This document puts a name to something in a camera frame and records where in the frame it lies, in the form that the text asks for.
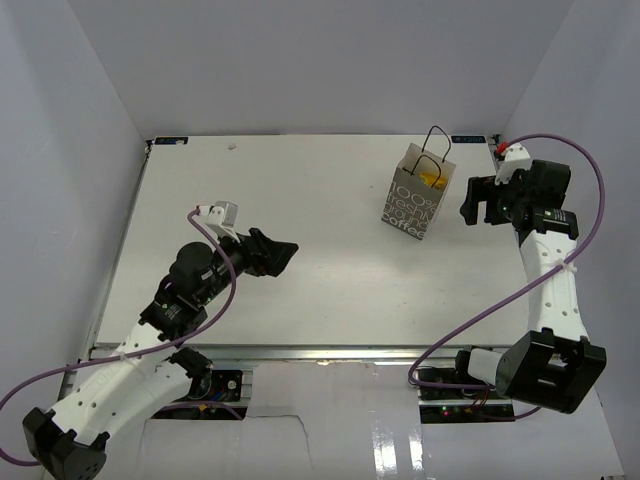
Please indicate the blue label corner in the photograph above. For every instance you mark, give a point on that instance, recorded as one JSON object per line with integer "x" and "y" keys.
{"x": 171, "y": 140}
{"x": 468, "y": 139}

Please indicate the large yellow M&M packet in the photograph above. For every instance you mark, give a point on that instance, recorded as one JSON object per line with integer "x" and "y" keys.
{"x": 435, "y": 181}

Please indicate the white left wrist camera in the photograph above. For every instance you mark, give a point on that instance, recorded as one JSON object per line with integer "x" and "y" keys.
{"x": 219, "y": 219}

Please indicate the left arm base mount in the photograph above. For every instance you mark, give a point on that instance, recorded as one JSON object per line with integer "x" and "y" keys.
{"x": 217, "y": 387}

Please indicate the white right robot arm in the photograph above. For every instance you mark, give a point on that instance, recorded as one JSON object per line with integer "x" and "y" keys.
{"x": 554, "y": 365}

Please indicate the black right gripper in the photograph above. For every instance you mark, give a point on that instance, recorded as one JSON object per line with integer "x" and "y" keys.
{"x": 485, "y": 190}

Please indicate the aluminium front rail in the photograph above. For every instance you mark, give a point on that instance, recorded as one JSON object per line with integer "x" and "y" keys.
{"x": 254, "y": 354}

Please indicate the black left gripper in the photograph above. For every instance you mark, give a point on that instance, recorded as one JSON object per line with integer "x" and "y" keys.
{"x": 263, "y": 255}

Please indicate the blue label right corner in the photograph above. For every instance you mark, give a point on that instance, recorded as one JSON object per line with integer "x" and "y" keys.
{"x": 468, "y": 139}

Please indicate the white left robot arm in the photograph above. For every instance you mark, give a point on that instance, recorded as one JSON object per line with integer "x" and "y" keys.
{"x": 152, "y": 367}

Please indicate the blue label left corner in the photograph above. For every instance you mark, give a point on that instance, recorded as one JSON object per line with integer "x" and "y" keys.
{"x": 171, "y": 140}

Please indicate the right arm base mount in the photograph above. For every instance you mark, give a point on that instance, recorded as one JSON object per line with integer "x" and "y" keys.
{"x": 459, "y": 405}

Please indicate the brown paper coffee bag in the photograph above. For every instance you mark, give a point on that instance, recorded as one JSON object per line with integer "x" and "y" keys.
{"x": 410, "y": 205}

